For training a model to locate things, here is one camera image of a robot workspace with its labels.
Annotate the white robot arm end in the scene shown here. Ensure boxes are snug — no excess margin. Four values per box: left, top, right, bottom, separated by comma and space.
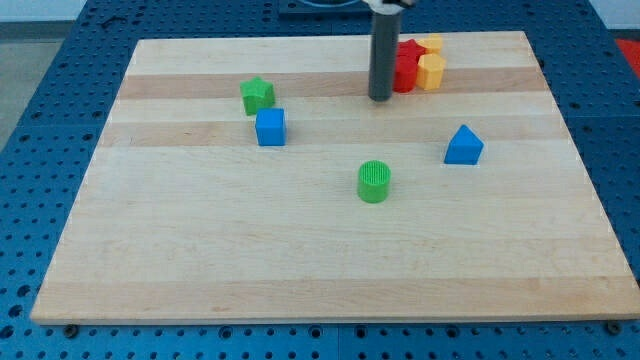
363, 0, 417, 15

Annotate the blue triangle block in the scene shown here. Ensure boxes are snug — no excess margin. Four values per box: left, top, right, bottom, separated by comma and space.
444, 125, 484, 165

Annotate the green cylinder block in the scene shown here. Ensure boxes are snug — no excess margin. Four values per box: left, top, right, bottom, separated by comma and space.
357, 160, 391, 203

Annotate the blue cube block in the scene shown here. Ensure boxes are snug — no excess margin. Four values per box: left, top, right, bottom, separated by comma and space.
255, 108, 287, 146

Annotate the wooden board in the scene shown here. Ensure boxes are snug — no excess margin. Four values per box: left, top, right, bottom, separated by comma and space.
31, 31, 639, 325

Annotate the green star block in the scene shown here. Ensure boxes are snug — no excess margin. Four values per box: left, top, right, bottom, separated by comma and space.
240, 77, 275, 115

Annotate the yellow hexagon block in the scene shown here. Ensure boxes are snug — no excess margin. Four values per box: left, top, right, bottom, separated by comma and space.
416, 53, 446, 90

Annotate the red star block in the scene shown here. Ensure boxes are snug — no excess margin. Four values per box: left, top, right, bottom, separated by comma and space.
396, 39, 426, 62

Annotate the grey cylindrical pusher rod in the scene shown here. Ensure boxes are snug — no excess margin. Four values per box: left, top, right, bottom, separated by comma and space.
368, 13, 402, 102

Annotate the yellow block at back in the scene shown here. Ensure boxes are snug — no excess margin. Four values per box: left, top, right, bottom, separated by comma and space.
416, 33, 444, 54

